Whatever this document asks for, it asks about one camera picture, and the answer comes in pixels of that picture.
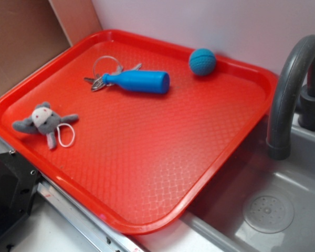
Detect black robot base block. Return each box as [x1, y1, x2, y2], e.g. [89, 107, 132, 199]
[0, 152, 40, 232]

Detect blue plastic bottle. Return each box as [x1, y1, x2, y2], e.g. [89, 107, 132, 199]
[102, 70, 170, 94]

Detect red plastic tray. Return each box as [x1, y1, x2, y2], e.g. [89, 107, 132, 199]
[0, 30, 277, 234]

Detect blue textured ball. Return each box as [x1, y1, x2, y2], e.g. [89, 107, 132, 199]
[188, 48, 216, 76]

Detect grey plush toy animal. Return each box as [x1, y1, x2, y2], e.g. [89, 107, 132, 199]
[12, 102, 79, 150]

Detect grey plastic sink basin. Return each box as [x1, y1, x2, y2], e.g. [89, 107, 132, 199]
[182, 119, 315, 251]

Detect round sink drain strainer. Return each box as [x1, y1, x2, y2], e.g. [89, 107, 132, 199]
[243, 193, 295, 234]

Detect dark grey curved faucet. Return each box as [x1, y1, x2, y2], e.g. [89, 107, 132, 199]
[266, 35, 315, 160]

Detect brown cardboard panel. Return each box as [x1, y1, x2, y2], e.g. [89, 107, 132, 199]
[0, 1, 102, 97]

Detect silver keys on ring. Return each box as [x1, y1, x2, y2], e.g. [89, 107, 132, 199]
[83, 55, 143, 92]

